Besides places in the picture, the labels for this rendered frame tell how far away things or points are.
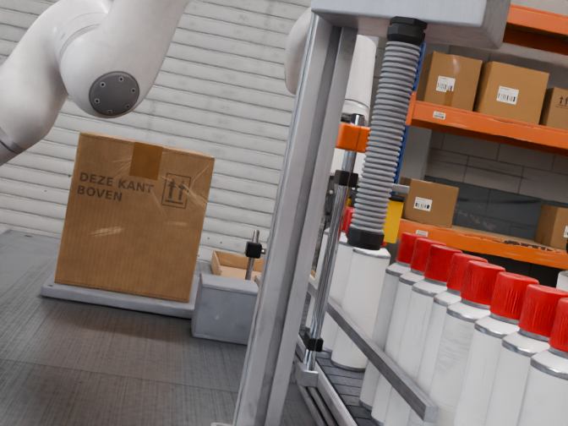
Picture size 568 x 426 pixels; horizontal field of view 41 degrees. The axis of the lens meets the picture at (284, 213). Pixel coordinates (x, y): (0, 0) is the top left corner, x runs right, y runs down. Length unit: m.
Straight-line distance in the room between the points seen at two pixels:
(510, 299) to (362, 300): 0.42
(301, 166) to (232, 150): 4.40
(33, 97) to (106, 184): 0.27
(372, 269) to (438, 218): 3.69
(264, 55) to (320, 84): 4.42
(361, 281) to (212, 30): 4.31
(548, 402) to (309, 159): 0.38
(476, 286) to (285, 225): 0.22
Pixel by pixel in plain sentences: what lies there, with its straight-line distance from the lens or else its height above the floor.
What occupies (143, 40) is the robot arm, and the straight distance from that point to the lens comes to 1.11.
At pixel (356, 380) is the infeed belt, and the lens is 1.01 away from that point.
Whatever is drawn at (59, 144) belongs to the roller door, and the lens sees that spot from 5.35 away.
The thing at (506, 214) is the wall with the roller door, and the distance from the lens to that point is 5.63.
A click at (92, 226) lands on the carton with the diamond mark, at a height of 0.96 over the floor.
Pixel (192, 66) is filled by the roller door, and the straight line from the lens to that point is 5.23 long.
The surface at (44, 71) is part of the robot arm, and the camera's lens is 1.22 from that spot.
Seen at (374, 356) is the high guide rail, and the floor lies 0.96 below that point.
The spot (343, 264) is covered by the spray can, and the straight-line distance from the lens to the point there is 1.10.
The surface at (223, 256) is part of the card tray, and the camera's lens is 2.02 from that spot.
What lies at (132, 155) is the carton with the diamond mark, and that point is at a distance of 1.38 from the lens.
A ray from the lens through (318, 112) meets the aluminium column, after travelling 0.81.
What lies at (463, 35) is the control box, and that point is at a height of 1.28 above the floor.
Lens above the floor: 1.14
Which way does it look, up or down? 4 degrees down
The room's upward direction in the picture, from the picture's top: 11 degrees clockwise
